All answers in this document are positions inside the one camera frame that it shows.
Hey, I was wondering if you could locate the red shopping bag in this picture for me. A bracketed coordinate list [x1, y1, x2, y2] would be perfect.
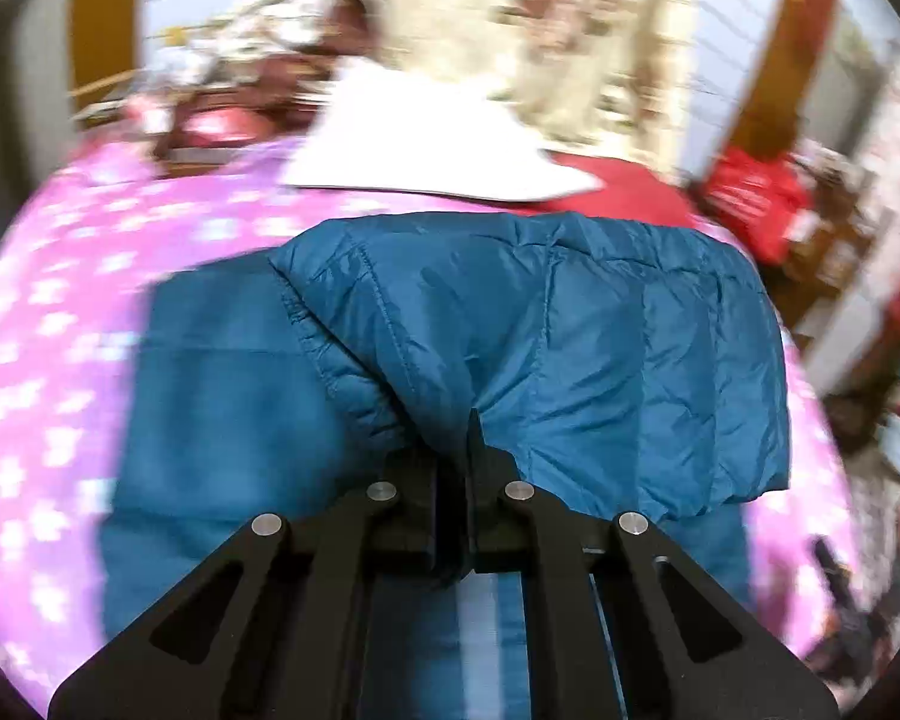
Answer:
[699, 144, 812, 265]

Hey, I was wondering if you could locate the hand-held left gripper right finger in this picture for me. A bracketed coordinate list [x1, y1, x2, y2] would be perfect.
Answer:
[461, 409, 841, 720]

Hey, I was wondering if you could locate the white pillow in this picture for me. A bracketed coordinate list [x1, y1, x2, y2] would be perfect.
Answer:
[279, 58, 602, 205]

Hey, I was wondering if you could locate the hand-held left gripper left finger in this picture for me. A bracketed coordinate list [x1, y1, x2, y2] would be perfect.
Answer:
[47, 450, 460, 720]

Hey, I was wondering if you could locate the brown floral blanket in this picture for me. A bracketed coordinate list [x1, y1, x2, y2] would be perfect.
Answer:
[148, 0, 392, 170]

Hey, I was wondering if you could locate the pink floral bed sheet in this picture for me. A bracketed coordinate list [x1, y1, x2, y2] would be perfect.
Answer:
[0, 131, 865, 700]

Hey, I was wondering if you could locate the grey wardrobe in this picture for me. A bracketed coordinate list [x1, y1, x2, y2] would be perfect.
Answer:
[0, 0, 77, 282]

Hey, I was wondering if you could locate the blue down jacket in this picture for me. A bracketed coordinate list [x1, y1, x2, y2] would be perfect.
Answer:
[99, 210, 794, 720]

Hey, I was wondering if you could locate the red cloth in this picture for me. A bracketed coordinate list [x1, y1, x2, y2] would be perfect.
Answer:
[529, 151, 712, 232]

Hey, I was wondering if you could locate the cream rose-print quilt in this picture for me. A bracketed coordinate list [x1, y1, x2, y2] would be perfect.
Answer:
[375, 0, 687, 152]

